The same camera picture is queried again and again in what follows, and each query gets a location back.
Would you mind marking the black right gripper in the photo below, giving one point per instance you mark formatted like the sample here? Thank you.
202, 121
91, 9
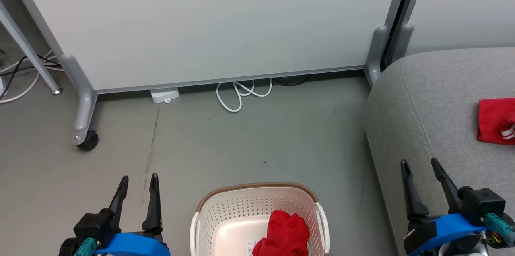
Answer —
420, 230

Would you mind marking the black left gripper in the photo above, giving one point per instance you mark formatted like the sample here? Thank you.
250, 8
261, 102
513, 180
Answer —
155, 234

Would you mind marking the red garment with white stripes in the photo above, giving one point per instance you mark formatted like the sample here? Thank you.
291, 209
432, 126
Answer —
493, 121

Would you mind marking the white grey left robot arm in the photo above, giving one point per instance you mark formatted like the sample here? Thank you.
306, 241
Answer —
67, 248

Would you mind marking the grey fabric sofa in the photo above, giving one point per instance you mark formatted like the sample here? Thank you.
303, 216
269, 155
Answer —
434, 107

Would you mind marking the black caster wheel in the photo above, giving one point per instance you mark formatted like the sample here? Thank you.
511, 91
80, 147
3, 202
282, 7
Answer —
90, 141

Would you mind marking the cream perforated laundry basket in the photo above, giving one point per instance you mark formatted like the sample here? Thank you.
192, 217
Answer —
241, 207

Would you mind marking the white power adapter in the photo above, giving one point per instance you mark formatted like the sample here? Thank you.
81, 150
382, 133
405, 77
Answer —
165, 95

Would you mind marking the grey partition leg with caster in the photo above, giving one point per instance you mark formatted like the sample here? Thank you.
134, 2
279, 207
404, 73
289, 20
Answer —
85, 103

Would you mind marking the short grey partition leg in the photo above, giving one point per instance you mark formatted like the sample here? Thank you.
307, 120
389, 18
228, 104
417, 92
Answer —
376, 52
403, 42

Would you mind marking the plain red garment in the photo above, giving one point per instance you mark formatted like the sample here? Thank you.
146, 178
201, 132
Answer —
287, 234

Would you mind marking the grey metal table leg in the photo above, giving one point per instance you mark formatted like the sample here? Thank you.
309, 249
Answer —
28, 50

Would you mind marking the large white partition board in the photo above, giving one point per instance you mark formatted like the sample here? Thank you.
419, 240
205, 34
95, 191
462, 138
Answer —
221, 22

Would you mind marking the left wrist camera blue mount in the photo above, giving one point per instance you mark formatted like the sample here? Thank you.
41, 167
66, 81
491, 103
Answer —
128, 246

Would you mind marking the wrist camera blue mount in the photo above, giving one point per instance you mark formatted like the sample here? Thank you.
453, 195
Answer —
128, 246
481, 203

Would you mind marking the right wrist camera blue mount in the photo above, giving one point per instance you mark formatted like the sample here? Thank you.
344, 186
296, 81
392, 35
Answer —
481, 203

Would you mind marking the teal left camera connector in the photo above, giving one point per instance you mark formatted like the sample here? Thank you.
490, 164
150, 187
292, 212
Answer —
86, 247

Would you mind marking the teal camera connector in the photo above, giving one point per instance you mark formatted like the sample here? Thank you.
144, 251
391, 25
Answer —
86, 247
499, 226

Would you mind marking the teal right camera connector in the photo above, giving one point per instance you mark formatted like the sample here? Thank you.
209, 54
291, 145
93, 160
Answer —
499, 226

